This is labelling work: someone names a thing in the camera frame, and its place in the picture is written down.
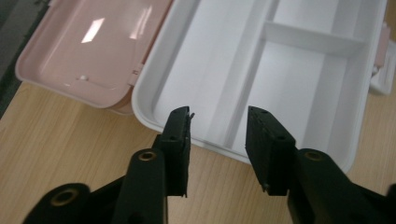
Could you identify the white divided tray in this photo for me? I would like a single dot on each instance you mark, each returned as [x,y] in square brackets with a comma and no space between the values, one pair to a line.
[199,71]

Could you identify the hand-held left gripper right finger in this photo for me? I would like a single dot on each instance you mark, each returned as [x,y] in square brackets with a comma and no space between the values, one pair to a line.
[269,155]

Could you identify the pink plastic storage box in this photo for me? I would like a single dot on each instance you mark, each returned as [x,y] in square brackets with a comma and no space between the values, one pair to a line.
[84,53]

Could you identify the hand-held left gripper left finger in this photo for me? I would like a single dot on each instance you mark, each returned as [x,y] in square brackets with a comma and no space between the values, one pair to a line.
[177,155]

